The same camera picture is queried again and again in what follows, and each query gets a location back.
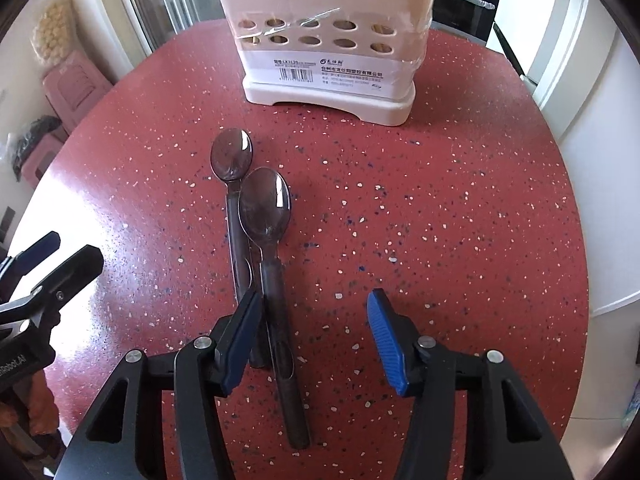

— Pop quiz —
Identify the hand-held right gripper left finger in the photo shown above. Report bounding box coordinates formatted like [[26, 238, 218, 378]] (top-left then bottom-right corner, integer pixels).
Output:
[[55, 290, 265, 480]]

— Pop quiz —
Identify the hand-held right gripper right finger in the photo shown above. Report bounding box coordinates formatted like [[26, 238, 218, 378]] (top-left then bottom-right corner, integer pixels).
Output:
[[366, 288, 576, 480]]

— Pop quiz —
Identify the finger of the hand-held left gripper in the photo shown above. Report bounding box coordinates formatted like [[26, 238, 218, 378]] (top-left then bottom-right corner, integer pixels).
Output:
[[0, 231, 62, 281], [0, 244, 105, 327]]

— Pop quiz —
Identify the dark metal spoon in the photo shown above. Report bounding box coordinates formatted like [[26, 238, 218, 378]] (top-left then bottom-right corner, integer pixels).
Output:
[[210, 128, 267, 368], [238, 167, 312, 450]]

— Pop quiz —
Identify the beige plastic utensil holder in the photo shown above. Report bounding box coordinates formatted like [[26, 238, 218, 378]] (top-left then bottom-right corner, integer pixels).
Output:
[[211, 0, 443, 127]]

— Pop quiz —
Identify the pink plastic stool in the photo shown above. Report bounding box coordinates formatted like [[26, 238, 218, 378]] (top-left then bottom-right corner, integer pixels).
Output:
[[22, 130, 68, 181], [42, 50, 113, 128]]

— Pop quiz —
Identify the black plastic bag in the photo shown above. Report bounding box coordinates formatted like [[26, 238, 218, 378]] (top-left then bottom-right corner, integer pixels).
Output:
[[10, 115, 63, 181]]

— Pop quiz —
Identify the bag of beige balls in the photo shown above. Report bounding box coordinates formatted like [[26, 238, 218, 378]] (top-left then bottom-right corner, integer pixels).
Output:
[[32, 0, 76, 68]]

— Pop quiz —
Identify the black built-in oven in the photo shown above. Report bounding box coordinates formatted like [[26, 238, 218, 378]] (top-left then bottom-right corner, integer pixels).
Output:
[[432, 0, 501, 43]]

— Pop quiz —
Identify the white refrigerator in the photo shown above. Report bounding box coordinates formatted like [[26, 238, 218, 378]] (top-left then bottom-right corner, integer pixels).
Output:
[[492, 0, 588, 106]]

